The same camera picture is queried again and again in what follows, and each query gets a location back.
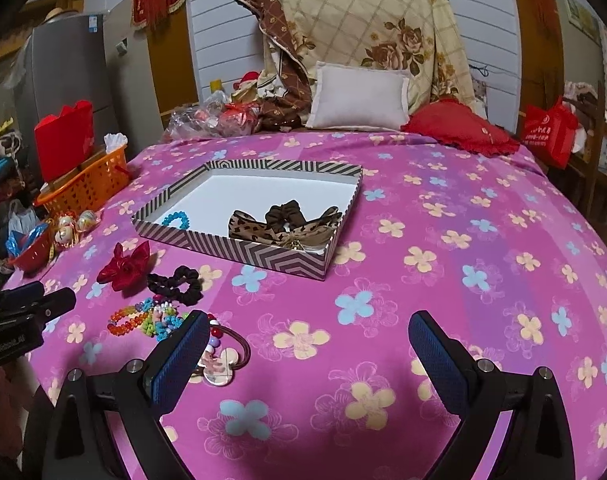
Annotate round multicolour bead bracelet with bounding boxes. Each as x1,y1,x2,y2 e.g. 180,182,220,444
204,312,222,357

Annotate red gift bag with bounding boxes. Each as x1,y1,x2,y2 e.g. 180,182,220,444
34,101,95,182

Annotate red ruffled pillow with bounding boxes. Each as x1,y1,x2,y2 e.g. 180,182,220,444
401,100,521,157

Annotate rainbow crystal bead bracelet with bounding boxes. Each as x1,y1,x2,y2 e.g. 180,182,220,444
108,305,149,336

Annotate red bowl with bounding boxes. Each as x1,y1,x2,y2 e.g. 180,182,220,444
8,230,54,274

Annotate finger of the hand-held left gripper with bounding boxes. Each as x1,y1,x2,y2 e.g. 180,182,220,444
31,287,78,322
1,281,45,307

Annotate striped cardboard box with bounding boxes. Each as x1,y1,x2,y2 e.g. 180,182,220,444
132,159,364,281

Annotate pink floral bedsheet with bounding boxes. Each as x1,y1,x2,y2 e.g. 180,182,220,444
28,127,607,480

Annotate red plush toy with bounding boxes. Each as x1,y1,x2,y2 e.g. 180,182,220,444
232,71,260,104

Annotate white pillow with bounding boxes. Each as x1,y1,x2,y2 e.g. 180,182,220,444
306,61,412,131

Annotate floral beige quilt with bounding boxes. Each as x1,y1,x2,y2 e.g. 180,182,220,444
236,0,485,130

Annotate small colourful bead bracelets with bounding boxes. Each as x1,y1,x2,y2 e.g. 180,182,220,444
142,297,190,343

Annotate colourful clutter pile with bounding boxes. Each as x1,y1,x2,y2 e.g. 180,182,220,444
0,115,40,281

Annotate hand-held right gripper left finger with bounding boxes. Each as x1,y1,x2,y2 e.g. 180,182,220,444
41,310,210,480

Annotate grey refrigerator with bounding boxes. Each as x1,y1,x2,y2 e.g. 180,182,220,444
14,10,120,176

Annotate red shopping bag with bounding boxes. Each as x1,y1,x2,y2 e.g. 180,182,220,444
521,97,579,170

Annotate red bow hair clip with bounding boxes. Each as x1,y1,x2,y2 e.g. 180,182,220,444
97,241,152,291

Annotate clear plastic bag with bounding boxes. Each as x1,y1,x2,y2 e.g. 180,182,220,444
162,94,260,142

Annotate painted round ornaments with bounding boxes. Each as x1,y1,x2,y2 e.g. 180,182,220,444
54,209,102,247

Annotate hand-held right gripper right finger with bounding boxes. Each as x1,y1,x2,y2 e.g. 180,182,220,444
408,311,577,480

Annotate hair tie with mouse charm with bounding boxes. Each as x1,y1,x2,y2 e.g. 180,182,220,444
191,322,252,384

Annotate orange plastic basket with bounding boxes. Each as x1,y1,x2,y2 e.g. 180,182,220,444
35,144,132,219

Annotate black scrunchie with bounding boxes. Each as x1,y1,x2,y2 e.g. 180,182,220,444
148,266,204,307

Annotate brown scrunchie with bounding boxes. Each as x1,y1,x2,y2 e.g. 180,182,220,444
265,200,304,227

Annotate tan leopard print bow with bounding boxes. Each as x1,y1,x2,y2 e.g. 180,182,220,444
282,205,344,252

